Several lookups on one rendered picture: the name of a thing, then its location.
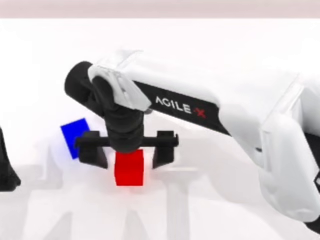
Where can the red cube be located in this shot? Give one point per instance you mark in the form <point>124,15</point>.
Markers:
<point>129,168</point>

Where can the blue cube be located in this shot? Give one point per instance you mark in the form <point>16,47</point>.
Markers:
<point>72,136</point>

